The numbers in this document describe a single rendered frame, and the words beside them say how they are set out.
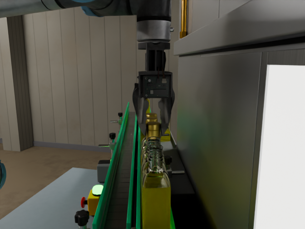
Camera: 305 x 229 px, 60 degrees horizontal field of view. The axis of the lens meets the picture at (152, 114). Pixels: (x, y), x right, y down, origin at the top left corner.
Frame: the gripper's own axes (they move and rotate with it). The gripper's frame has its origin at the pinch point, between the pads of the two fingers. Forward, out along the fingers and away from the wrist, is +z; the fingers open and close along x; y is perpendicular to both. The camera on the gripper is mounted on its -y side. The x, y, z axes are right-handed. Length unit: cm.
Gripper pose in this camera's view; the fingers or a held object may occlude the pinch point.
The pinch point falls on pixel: (153, 128)
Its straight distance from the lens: 64.3
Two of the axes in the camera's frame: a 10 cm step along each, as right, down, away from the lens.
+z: 0.0, 9.8, 2.0
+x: 10.0, -0.1, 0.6
